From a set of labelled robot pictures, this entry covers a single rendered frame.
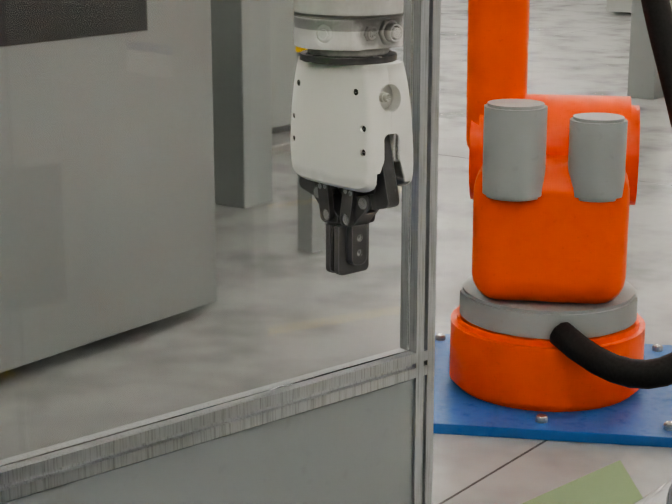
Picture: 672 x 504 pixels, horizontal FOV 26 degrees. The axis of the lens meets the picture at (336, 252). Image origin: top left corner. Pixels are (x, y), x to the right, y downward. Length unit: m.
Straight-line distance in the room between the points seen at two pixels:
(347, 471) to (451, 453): 2.31
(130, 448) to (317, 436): 0.33
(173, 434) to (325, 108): 0.97
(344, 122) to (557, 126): 3.81
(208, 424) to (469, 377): 2.89
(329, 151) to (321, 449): 1.12
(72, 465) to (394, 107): 0.96
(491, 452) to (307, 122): 3.47
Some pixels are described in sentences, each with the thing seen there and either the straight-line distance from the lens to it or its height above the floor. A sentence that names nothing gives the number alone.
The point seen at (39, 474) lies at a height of 0.98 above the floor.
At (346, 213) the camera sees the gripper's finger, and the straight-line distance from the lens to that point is 1.13.
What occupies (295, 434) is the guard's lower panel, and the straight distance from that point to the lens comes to 2.15.
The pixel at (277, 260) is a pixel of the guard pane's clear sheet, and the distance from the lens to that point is 2.06.
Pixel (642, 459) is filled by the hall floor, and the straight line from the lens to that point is 4.58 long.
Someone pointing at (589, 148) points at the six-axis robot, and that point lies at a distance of 4.61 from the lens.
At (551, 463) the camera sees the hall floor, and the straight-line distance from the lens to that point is 4.50.
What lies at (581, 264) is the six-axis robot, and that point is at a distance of 4.71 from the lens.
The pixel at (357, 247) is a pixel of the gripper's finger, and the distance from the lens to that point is 1.15.
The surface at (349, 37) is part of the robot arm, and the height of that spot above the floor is 1.60.
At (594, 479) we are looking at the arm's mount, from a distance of 1.47.
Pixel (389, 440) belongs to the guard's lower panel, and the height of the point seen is 0.87.
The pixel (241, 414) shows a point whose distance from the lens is 2.07.
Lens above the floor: 1.71
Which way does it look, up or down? 14 degrees down
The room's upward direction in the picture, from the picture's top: straight up
